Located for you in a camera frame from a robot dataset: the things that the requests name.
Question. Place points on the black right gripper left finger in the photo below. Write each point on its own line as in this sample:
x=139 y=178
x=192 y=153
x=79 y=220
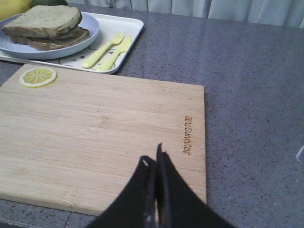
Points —
x=135 y=205

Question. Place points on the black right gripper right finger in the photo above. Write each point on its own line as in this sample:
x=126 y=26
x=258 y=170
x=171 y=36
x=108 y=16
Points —
x=178 y=206

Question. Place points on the light blue plate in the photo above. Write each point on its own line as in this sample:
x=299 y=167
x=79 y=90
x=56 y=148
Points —
x=11 y=49

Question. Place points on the bread slice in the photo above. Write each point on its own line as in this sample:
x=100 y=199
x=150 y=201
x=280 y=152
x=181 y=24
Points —
x=43 y=44
x=43 y=21

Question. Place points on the white rectangular tray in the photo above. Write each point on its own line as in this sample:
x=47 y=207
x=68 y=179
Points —
x=109 y=26

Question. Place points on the wooden cutting board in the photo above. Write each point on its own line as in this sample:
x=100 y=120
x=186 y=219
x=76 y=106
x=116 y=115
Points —
x=74 y=144

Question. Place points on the yellow plastic knife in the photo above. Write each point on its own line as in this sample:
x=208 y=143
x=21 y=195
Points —
x=123 y=47

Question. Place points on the yellow plastic fork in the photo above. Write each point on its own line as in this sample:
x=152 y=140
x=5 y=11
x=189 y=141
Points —
x=93 y=58

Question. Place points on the lemon slice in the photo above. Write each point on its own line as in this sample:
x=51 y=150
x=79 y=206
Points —
x=37 y=77

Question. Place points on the white grey curtain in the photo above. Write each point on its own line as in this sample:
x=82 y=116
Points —
x=270 y=12

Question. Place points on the green lime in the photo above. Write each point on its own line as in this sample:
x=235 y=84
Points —
x=48 y=2

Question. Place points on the yellow lemon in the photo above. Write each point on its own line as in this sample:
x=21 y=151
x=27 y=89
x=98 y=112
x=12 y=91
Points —
x=10 y=8

